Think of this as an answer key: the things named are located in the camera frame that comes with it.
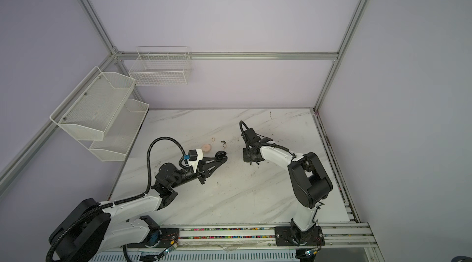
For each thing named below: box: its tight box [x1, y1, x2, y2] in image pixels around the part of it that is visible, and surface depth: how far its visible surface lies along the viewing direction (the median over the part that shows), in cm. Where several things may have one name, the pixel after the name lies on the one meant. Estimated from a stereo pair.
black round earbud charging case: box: [215, 150, 229, 163], surface depth 73 cm
